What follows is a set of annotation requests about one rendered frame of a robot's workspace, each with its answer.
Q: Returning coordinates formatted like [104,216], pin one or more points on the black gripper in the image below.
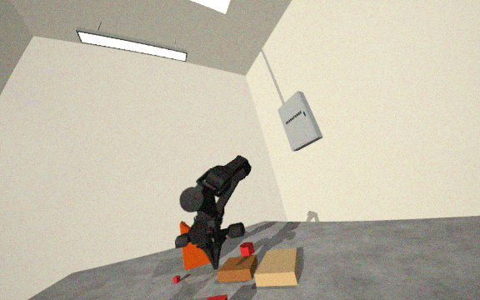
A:
[212,248]

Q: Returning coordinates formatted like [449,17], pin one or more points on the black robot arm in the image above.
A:
[220,181]

